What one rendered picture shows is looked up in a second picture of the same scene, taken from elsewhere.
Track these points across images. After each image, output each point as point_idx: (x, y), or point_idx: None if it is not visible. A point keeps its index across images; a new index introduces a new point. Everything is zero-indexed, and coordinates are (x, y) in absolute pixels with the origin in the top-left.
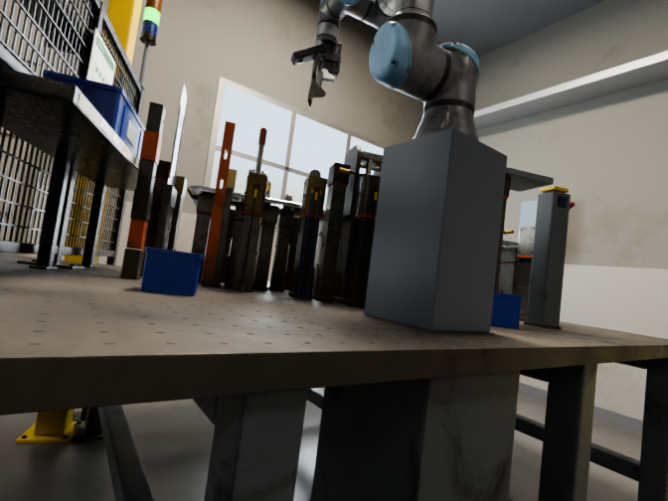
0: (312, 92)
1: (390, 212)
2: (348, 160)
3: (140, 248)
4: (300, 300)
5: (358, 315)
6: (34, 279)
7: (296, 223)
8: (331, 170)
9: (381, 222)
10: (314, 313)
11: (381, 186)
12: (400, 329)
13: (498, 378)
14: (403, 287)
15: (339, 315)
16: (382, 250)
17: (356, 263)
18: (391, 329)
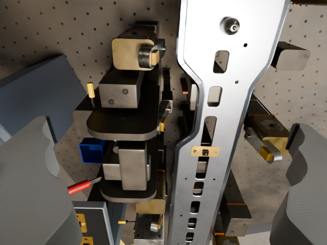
0: (290, 172)
1: (10, 79)
2: (134, 122)
3: None
4: (114, 22)
5: (51, 45)
6: None
7: (274, 55)
8: (118, 80)
9: (23, 74)
10: (29, 10)
11: (7, 83)
12: (7, 49)
13: None
14: (26, 69)
15: (36, 28)
16: (32, 68)
17: (105, 74)
18: (2, 43)
